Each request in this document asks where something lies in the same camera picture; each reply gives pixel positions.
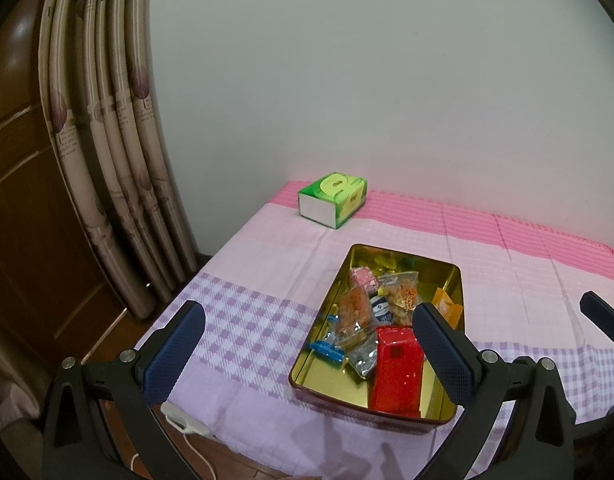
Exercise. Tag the cyan packet dark snack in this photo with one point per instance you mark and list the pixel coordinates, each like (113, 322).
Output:
(329, 352)

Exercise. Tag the clear packet orange fried snack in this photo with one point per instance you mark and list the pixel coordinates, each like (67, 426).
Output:
(356, 315)

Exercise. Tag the brown wooden door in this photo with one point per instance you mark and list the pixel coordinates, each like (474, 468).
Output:
(27, 210)

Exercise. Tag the pink purple checked tablecloth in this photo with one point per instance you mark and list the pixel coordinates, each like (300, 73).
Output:
(267, 270)

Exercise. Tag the red snack packet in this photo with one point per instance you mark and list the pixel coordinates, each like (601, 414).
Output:
(397, 375)

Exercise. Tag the yellow snack packet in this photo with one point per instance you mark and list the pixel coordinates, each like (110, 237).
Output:
(447, 310)

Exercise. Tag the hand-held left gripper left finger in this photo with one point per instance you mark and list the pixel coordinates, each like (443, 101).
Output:
(174, 352)

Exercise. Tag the pink cloth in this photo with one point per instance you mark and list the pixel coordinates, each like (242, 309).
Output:
(12, 405)

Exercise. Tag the clear packet brown cookies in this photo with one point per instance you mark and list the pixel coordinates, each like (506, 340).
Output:
(402, 295)

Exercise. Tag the white power strip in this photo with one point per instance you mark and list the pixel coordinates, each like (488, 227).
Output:
(184, 420)

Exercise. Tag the navy white cracker packet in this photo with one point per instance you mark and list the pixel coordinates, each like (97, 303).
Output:
(382, 310)

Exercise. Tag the beige patterned curtain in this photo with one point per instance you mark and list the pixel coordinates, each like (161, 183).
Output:
(112, 135)

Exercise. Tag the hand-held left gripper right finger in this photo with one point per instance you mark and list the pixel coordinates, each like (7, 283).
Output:
(439, 355)

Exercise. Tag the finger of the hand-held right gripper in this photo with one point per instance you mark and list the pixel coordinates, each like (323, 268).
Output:
(602, 317)
(597, 400)

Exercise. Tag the dark red gold tin box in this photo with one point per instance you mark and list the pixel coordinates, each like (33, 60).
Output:
(327, 385)

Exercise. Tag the pink patterned candy packet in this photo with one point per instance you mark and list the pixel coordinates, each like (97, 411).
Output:
(364, 280)

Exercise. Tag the small dark silver packet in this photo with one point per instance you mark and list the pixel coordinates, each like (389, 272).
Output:
(364, 357)

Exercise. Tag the green tissue box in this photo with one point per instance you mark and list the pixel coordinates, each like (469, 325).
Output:
(332, 200)

